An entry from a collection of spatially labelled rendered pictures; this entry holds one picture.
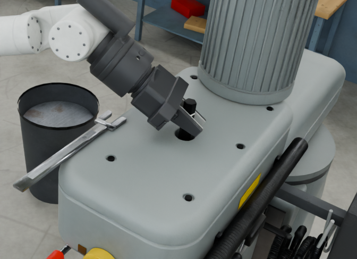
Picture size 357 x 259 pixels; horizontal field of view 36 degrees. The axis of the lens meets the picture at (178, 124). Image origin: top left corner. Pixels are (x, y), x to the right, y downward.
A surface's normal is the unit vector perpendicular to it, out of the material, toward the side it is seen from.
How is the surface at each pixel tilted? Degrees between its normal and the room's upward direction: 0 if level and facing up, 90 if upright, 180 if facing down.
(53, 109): 0
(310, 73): 0
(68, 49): 82
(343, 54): 90
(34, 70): 0
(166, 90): 31
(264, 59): 90
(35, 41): 75
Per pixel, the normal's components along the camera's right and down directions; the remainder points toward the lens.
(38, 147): -0.42, 0.54
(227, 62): -0.63, 0.38
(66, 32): -0.13, 0.44
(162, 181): 0.13, -0.81
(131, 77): 0.04, 0.25
